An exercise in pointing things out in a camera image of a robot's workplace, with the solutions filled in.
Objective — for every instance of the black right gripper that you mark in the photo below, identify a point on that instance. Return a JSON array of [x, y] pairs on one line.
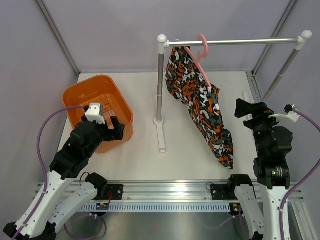
[[260, 111]]

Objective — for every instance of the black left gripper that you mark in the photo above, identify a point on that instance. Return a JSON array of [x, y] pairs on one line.
[[111, 133]]

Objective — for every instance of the camouflage patterned shorts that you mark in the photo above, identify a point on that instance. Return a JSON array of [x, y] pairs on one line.
[[187, 85]]

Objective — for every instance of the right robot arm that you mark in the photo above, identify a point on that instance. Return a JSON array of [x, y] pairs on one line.
[[273, 143]]

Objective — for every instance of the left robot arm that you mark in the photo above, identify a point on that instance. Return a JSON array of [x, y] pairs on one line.
[[45, 218]]

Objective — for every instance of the orange plastic basket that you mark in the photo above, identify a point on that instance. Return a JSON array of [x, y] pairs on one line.
[[104, 100]]

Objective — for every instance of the white and silver clothes rack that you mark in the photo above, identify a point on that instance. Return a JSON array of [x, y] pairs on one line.
[[163, 43]]

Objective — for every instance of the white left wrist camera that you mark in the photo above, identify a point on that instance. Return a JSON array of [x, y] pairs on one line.
[[94, 113]]

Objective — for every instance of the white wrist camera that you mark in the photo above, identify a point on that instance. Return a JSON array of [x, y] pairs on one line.
[[94, 113], [288, 115]]

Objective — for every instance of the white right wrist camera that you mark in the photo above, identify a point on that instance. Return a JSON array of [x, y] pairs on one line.
[[288, 115]]

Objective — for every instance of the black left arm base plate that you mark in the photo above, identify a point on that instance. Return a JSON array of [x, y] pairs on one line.
[[115, 191]]

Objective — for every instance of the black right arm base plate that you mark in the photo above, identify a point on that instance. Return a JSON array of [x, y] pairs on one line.
[[222, 191]]

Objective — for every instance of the aluminium mounting rail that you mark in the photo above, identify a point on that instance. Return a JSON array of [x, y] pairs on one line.
[[170, 191]]

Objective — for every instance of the white slotted cable duct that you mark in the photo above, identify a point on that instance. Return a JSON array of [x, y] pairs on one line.
[[157, 207]]

